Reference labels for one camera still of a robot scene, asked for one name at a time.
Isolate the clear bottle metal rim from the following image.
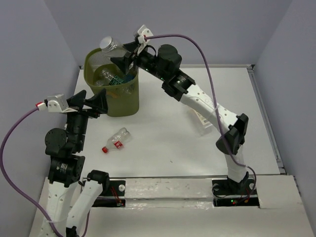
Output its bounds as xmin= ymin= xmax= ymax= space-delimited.
xmin=99 ymin=36 xmax=128 ymax=59

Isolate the white label square bottle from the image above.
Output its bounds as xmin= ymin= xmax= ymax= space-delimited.
xmin=188 ymin=109 xmax=213 ymax=136

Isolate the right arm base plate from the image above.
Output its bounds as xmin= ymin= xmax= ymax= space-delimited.
xmin=212 ymin=179 xmax=260 ymax=207

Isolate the red cap crushed bottle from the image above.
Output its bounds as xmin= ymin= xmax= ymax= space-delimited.
xmin=101 ymin=127 xmax=132 ymax=153

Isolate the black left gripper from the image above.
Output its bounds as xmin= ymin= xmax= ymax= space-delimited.
xmin=65 ymin=86 xmax=109 ymax=150

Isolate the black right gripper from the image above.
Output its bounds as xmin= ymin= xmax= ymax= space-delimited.
xmin=112 ymin=40 xmax=168 ymax=82

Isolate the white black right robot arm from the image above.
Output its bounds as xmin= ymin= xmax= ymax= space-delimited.
xmin=110 ymin=42 xmax=249 ymax=194

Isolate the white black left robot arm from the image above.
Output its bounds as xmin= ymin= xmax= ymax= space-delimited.
xmin=37 ymin=89 xmax=109 ymax=237

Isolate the orange juice bottle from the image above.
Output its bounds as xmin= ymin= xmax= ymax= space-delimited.
xmin=107 ymin=85 xmax=135 ymax=97

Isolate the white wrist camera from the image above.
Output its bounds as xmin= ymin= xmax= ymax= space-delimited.
xmin=36 ymin=94 xmax=77 ymax=114
xmin=134 ymin=25 xmax=153 ymax=55

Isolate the green label plastic bottle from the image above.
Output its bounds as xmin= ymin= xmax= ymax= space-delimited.
xmin=94 ymin=68 xmax=124 ymax=86

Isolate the blue label water bottle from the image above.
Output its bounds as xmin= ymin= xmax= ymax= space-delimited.
xmin=122 ymin=73 xmax=137 ymax=83

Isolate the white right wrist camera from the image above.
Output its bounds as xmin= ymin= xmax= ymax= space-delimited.
xmin=134 ymin=25 xmax=153 ymax=55

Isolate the olive green mesh bin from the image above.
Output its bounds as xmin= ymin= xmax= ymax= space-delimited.
xmin=83 ymin=48 xmax=139 ymax=117

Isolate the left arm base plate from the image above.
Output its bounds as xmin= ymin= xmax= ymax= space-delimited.
xmin=92 ymin=179 xmax=126 ymax=208

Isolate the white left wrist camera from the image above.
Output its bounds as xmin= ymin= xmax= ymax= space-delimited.
xmin=36 ymin=94 xmax=77 ymax=114

